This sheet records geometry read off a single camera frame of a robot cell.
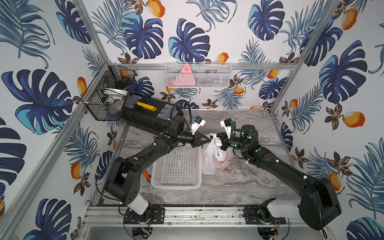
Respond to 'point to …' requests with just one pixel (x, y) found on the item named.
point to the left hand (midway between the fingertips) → (209, 138)
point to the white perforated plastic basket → (181, 168)
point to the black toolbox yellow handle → (142, 112)
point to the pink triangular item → (185, 79)
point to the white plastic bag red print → (214, 158)
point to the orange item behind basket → (147, 176)
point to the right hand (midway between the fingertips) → (212, 134)
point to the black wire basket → (107, 95)
